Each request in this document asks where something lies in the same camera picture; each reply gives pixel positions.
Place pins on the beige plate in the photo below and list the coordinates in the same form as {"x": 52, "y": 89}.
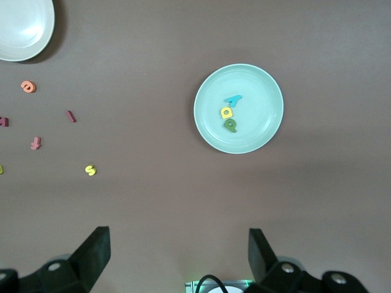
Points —
{"x": 21, "y": 27}

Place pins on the dark red foam letter n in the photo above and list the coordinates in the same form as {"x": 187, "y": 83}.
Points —
{"x": 3, "y": 122}

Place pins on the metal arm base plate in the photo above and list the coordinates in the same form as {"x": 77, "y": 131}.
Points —
{"x": 189, "y": 287}

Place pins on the pink foam letter f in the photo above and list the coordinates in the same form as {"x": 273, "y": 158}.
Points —
{"x": 36, "y": 143}

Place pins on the orange foam letter e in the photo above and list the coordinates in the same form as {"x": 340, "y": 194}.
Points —
{"x": 32, "y": 88}

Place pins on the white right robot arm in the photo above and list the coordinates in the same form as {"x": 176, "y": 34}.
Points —
{"x": 227, "y": 290}

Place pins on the dark red foam letter i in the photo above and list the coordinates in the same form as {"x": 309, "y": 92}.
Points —
{"x": 71, "y": 116}

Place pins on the green foam letter p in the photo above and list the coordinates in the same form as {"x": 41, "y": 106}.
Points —
{"x": 233, "y": 127}

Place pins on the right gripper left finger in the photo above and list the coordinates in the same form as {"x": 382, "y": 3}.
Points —
{"x": 91, "y": 259}

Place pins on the green plate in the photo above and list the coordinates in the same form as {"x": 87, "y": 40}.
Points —
{"x": 255, "y": 82}

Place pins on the teal foam letter y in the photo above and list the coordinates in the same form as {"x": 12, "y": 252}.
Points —
{"x": 234, "y": 100}

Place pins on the brown table cover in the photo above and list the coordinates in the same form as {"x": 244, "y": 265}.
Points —
{"x": 152, "y": 198}

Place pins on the yellow foam letter s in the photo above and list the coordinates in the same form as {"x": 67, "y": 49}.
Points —
{"x": 90, "y": 170}

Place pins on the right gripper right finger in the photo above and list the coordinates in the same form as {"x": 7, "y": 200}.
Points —
{"x": 262, "y": 262}

